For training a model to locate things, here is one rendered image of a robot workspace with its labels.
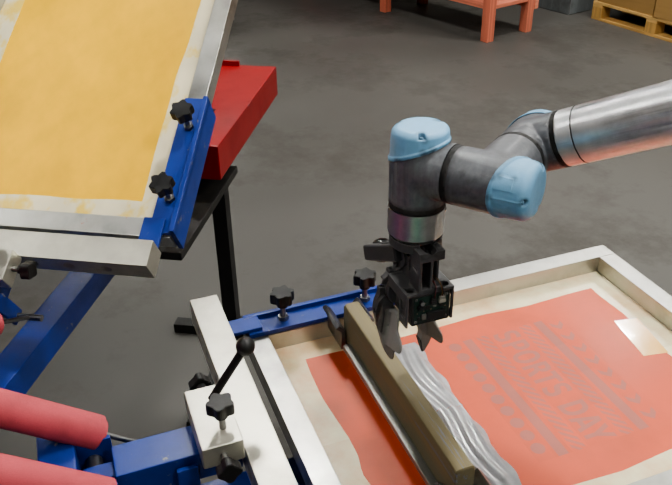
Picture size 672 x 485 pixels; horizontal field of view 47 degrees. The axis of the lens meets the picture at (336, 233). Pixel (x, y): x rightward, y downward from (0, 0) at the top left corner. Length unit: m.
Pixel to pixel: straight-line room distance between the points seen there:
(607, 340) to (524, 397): 0.24
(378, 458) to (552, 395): 0.33
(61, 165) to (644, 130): 1.09
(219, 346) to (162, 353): 1.71
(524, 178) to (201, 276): 2.61
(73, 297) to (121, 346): 1.40
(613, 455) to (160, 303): 2.32
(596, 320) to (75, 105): 1.13
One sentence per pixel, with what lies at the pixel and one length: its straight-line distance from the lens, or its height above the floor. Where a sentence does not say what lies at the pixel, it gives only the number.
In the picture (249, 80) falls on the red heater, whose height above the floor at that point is 1.11.
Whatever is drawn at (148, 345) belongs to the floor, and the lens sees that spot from 3.05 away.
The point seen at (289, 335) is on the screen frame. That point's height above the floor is 0.98.
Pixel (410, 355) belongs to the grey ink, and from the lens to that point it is 1.38.
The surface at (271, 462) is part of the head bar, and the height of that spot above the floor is 1.04.
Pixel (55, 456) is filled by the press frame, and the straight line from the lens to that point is 1.15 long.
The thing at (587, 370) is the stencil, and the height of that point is 0.96.
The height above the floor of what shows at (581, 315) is 0.96.
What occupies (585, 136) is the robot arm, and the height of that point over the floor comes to 1.46.
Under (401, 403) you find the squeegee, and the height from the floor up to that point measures 1.04.
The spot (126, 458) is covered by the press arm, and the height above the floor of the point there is 1.04.
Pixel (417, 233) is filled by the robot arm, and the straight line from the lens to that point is 0.99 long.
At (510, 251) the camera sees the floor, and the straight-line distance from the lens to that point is 3.58.
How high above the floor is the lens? 1.83
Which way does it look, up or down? 30 degrees down
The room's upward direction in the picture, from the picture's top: 1 degrees counter-clockwise
